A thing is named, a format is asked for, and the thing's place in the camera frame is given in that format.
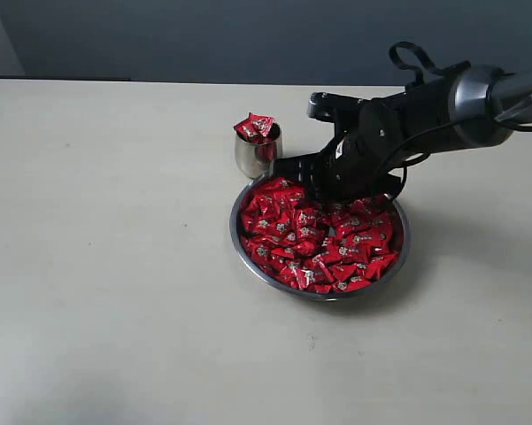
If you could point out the round stainless steel plate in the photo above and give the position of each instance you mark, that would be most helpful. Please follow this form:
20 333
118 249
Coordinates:
405 239

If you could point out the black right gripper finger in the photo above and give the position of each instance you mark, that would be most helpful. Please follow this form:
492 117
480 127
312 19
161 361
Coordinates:
323 194
297 169

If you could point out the red wrapped candy pile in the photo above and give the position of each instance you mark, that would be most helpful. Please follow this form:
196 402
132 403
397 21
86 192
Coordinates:
321 248

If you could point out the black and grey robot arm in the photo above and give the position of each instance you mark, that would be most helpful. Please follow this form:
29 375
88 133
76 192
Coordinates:
468 107

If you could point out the stainless steel cup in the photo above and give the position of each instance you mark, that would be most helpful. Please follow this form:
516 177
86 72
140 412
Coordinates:
254 160

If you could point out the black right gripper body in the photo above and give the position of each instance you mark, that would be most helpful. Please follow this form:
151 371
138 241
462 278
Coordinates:
357 160

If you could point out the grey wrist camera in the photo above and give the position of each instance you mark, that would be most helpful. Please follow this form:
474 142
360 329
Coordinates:
342 111

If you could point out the top red candy in cup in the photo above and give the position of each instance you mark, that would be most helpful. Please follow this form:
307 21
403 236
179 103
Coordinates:
255 124

